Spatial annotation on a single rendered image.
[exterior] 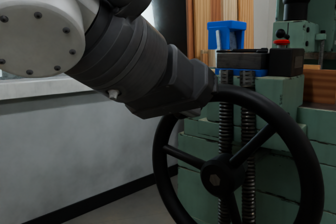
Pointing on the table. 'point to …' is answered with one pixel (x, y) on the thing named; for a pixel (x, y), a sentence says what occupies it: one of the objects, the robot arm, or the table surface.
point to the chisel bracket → (298, 34)
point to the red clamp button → (281, 42)
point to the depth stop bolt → (321, 46)
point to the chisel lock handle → (281, 34)
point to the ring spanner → (242, 51)
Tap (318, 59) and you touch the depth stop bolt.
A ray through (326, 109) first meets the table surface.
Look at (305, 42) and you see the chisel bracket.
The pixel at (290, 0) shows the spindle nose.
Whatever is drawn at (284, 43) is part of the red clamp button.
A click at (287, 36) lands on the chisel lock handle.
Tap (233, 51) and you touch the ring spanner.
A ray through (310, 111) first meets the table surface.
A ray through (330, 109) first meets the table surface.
